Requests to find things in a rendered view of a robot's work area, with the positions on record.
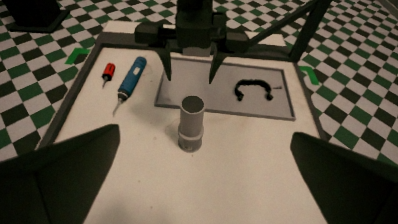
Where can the red screwdriver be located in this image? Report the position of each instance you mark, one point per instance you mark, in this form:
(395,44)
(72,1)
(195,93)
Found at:
(108,72)

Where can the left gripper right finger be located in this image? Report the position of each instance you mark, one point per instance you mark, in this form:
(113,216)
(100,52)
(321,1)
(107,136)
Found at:
(348,187)

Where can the blue cylindrical tool body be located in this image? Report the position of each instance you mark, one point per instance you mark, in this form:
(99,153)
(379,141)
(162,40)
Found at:
(130,80)

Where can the black c-shaped half ring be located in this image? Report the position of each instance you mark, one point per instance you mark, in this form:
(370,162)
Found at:
(255,83)

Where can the black metal post with diagonal brace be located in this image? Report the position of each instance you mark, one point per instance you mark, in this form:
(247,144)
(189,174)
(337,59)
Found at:
(318,10)

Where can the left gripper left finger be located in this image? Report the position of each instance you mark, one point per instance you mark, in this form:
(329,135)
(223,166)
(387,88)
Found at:
(59,183)

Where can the grey cylindrical module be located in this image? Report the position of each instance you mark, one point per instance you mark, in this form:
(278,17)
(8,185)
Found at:
(189,147)

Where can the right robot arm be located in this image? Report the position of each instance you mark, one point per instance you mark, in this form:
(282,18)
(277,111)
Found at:
(195,26)

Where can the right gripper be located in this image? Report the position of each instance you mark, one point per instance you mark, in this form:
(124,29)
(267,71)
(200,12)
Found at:
(153,33)

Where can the grey hollow tube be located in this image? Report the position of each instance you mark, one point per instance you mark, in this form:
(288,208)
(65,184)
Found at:
(192,108)

